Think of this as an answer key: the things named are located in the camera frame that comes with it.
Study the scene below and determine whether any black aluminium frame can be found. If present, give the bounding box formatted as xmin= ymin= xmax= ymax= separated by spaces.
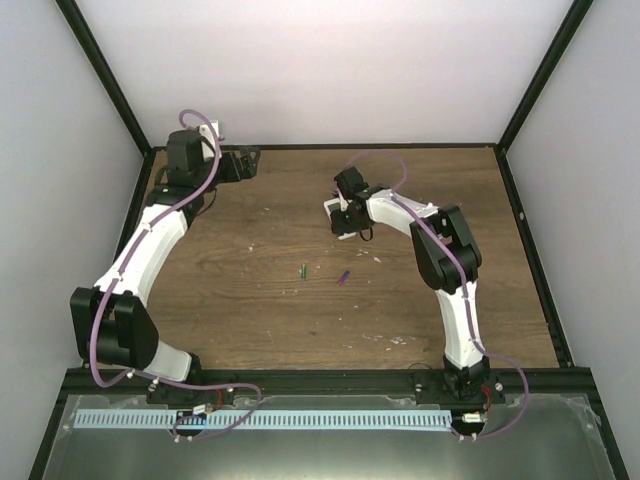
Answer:
xmin=27 ymin=0 xmax=631 ymax=480

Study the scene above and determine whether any white remote control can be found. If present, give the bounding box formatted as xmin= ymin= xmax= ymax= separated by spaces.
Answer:
xmin=323 ymin=198 xmax=359 ymax=240

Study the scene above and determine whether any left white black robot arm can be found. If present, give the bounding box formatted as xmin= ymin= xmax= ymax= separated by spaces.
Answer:
xmin=70 ymin=125 xmax=260 ymax=404

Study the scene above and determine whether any black front mounting rail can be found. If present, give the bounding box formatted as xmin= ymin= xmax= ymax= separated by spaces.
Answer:
xmin=64 ymin=368 xmax=594 ymax=401

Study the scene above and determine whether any light blue slotted cable duct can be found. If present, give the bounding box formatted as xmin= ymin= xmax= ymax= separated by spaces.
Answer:
xmin=73 ymin=409 xmax=452 ymax=431

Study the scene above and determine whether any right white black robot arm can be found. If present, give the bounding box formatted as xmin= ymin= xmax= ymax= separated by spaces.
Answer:
xmin=324 ymin=167 xmax=490 ymax=403

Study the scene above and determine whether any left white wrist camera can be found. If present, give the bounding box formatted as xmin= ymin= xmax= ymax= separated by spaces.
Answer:
xmin=198 ymin=120 xmax=224 ymax=143

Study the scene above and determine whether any purple battery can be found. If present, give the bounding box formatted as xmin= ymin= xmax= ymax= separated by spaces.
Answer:
xmin=337 ymin=270 xmax=350 ymax=285

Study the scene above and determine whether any grey metal front plate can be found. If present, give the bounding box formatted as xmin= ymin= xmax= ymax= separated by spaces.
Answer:
xmin=42 ymin=395 xmax=617 ymax=479

